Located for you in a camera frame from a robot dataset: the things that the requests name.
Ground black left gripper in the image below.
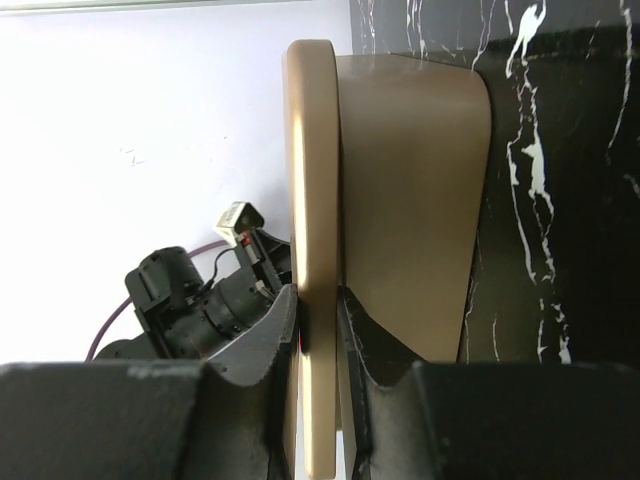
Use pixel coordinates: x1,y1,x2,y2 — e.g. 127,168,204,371
94,229,292,360

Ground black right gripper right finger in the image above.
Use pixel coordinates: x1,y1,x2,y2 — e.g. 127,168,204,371
337,287,639,479

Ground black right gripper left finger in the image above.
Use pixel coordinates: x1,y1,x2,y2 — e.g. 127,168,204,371
1,285,298,479

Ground brown chocolate box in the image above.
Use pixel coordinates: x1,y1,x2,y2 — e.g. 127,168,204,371
337,55,492,362

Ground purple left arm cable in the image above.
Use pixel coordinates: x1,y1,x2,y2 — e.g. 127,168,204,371
84,240,231,362

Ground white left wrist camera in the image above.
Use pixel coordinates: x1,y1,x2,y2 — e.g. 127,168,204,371
215,201,265,245

